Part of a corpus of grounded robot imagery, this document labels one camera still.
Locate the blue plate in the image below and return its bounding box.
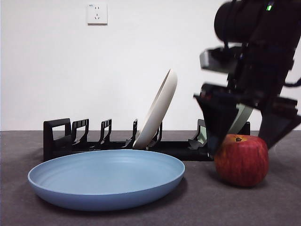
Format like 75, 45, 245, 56
27, 150, 186, 211

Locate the white wall socket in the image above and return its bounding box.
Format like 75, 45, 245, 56
87, 2, 108, 25

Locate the black plate rack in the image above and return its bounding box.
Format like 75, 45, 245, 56
43, 118, 251, 162

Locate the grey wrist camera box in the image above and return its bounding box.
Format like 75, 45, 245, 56
199, 47, 243, 73

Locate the cream plate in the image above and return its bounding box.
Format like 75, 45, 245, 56
133, 68, 178, 150

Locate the green plate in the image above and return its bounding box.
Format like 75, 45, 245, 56
198, 103, 255, 144

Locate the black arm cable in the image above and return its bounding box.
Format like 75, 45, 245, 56
284, 76, 301, 87

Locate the red yellow apple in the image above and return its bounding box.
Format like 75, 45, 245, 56
214, 134, 269, 188

